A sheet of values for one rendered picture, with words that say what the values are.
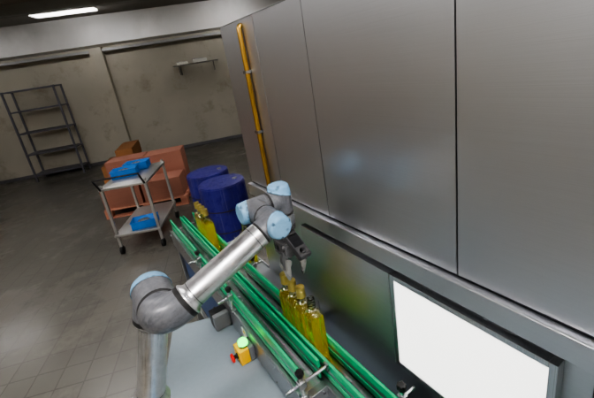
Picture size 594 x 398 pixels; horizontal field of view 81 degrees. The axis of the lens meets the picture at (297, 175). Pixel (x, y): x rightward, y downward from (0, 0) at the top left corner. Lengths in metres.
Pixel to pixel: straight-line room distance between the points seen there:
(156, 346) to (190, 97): 9.47
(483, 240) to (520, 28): 0.43
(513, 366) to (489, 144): 0.49
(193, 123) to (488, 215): 9.94
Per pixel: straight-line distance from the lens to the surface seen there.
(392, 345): 1.28
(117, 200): 6.19
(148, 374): 1.27
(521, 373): 0.99
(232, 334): 1.88
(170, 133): 10.59
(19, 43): 9.36
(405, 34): 0.86
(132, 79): 10.59
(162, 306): 1.02
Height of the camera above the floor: 1.96
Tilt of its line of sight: 18 degrees down
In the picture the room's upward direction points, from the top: 9 degrees counter-clockwise
